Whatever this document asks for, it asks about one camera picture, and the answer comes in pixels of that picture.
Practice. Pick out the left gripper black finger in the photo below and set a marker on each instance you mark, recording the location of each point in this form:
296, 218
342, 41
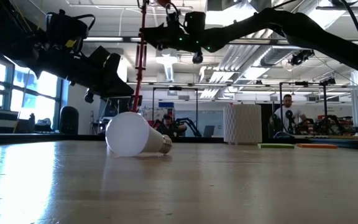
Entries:
118, 90

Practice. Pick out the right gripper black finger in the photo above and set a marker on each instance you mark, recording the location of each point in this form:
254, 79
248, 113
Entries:
155, 35

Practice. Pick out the red desk lamp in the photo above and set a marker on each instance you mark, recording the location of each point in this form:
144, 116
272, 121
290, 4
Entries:
140, 68

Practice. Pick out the white lightbulb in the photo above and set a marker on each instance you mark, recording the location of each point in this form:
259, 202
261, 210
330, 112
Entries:
129, 133

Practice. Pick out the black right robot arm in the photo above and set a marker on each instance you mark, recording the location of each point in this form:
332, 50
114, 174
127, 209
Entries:
291, 21

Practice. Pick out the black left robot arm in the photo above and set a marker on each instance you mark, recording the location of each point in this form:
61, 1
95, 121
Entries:
57, 65

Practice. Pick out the black background robot arm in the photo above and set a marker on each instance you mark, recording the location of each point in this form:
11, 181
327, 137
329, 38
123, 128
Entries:
191, 124

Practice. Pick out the round black hanging fixture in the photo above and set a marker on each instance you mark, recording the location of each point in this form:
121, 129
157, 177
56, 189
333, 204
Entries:
197, 58

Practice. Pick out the black rounded bin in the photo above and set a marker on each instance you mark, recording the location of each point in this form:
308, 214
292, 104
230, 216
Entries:
69, 121

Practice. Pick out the person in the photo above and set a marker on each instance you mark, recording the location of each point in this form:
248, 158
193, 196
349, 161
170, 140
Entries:
168, 124
287, 113

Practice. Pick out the white textured pen cup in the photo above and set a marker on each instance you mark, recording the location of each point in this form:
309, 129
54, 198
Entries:
242, 124

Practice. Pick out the green sticky note pad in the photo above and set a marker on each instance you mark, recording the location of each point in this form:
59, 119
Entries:
275, 146

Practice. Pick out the orange sticky note pad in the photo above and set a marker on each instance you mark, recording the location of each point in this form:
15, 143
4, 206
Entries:
317, 146

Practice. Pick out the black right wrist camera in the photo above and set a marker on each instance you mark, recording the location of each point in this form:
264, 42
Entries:
194, 21

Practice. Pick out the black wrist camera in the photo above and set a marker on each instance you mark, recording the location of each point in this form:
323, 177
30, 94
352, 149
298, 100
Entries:
194, 21
64, 28

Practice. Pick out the black background rig frame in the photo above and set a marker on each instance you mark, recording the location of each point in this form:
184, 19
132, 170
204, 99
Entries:
175, 88
301, 83

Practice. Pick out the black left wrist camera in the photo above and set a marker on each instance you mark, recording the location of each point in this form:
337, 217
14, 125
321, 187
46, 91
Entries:
64, 28

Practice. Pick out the silver ventilation duct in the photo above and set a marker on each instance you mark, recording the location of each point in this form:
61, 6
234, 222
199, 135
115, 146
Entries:
275, 56

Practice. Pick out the black camera on rig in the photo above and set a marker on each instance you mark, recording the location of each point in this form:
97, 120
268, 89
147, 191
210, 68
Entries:
300, 57

